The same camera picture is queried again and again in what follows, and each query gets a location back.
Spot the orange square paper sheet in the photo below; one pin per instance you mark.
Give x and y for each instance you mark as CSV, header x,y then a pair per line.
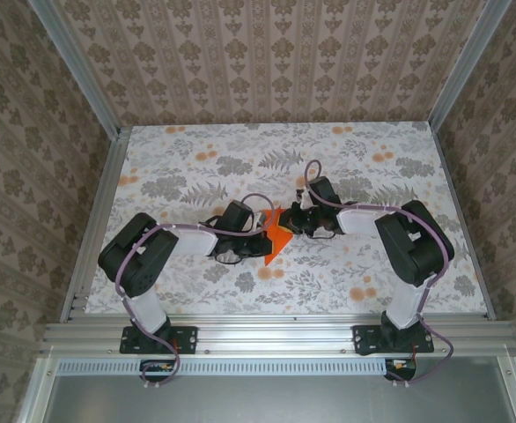
x,y
280,244

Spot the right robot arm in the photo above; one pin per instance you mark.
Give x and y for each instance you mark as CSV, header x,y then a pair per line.
x,y
416,251

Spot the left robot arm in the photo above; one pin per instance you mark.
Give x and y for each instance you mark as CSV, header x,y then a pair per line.
x,y
143,264

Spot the floral patterned table cover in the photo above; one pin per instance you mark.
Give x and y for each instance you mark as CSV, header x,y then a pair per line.
x,y
284,299

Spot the grey metal panel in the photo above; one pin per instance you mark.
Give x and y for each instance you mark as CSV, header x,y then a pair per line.
x,y
284,401

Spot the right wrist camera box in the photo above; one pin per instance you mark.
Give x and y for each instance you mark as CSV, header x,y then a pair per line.
x,y
305,200

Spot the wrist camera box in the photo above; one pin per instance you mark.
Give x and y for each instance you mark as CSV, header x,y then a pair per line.
x,y
260,217
305,200

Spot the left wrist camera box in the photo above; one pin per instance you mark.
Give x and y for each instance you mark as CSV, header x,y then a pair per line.
x,y
260,217

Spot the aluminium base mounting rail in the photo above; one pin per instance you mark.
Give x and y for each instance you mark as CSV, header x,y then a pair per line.
x,y
275,335

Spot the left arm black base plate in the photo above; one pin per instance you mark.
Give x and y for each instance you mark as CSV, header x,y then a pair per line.
x,y
187,339

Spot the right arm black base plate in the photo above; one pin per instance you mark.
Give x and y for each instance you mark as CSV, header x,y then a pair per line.
x,y
363,341

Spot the aluminium table side rail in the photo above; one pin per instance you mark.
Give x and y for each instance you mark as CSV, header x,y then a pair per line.
x,y
99,211
458,211

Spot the aluminium frame upright post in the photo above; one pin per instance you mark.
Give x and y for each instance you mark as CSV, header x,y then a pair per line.
x,y
77,70
467,70

